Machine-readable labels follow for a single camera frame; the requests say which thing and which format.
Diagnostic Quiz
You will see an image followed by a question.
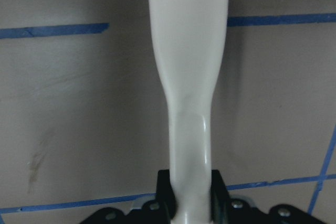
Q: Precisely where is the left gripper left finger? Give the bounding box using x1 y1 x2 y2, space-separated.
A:
155 169 179 223

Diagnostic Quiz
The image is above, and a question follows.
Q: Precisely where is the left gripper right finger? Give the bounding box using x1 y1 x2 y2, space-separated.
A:
211 169 230 224

